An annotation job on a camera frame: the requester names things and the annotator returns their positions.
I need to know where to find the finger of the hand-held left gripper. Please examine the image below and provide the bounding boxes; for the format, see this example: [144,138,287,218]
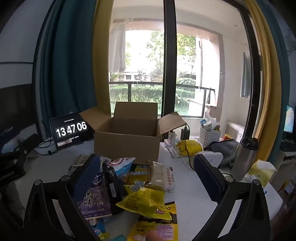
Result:
[14,133,46,156]

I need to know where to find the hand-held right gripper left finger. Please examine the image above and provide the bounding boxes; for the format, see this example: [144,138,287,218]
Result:
[23,153,102,241]

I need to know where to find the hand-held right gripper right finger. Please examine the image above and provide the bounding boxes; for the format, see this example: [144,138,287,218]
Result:
[194,153,271,241]

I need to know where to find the clear packet of brown snacks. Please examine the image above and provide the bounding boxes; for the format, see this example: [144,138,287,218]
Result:
[73,154,92,168]

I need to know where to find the cardboard box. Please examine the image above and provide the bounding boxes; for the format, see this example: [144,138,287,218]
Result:
[79,102,187,165]

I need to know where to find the green yellow corn snack bag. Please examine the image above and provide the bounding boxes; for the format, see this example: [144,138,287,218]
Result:
[125,163,153,186]

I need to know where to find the yellow black snack bag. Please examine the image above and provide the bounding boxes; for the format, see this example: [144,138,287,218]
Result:
[127,202,178,241]

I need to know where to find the white rounded device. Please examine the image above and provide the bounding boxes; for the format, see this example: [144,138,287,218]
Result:
[196,152,223,168]

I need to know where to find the black snack packet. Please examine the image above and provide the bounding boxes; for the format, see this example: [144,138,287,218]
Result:
[102,163,127,215]

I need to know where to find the purple snack packet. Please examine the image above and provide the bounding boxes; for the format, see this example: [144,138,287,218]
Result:
[76,160,114,219]

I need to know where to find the black screen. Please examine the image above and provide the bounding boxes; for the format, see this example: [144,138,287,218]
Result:
[0,86,40,139]

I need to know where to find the grey cloth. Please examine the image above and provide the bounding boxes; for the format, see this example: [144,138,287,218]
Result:
[209,139,240,168]

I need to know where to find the yellow printed bag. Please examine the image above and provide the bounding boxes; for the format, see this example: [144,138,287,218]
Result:
[176,139,203,157]

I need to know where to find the white blue red snack bag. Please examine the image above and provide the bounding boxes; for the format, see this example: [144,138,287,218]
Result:
[100,156,136,179]

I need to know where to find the steel thermos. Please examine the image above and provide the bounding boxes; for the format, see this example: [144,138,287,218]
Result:
[230,137,259,181]

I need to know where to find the white plastic basket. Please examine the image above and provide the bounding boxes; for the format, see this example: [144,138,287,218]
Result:
[199,126,221,147]

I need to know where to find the tablet with clock display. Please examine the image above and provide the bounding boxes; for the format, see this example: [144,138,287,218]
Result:
[49,112,94,150]

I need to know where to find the white power strip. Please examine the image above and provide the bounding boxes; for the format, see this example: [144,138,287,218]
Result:
[162,138,183,158]

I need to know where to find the small yellow blue packet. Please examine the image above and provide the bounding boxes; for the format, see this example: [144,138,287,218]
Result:
[124,181,146,193]

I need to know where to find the clear pastry packet red print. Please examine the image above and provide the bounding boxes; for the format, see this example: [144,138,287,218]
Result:
[146,161,176,193]

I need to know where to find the blue white carton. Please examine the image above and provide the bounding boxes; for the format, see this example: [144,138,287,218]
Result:
[200,119,213,131]

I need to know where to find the yellow tissue pack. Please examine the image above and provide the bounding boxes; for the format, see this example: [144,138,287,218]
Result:
[248,159,277,188]

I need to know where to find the white appliance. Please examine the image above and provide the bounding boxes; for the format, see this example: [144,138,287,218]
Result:
[225,122,245,142]

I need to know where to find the yellow snack packet red label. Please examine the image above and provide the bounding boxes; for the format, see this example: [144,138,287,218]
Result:
[116,186,173,220]

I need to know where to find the teal curtain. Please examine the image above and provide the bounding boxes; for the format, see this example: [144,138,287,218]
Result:
[39,0,97,121]
[266,0,293,149]

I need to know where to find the black keyboard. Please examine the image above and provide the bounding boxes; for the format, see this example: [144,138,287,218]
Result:
[280,139,296,152]

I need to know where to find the computer monitor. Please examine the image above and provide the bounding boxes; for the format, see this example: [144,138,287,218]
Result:
[284,105,296,133]

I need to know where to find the yellow curtain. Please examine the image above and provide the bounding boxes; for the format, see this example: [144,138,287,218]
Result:
[245,0,278,163]
[92,0,115,116]

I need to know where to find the balcony railing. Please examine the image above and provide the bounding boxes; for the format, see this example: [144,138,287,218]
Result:
[109,81,219,117]

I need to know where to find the hanging grey towel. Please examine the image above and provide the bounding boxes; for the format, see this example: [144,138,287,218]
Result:
[240,52,251,99]

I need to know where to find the hanging white garment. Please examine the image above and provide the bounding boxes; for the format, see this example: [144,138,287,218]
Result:
[109,23,126,73]

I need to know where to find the black tablet cable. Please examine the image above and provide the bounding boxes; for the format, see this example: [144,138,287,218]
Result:
[35,137,59,156]

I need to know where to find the black charging cable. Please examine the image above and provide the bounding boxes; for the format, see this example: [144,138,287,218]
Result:
[184,124,232,176]

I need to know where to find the black door frame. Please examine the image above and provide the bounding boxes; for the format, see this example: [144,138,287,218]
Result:
[233,5,263,149]

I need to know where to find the black window post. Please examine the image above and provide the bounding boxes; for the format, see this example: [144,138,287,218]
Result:
[162,0,177,118]

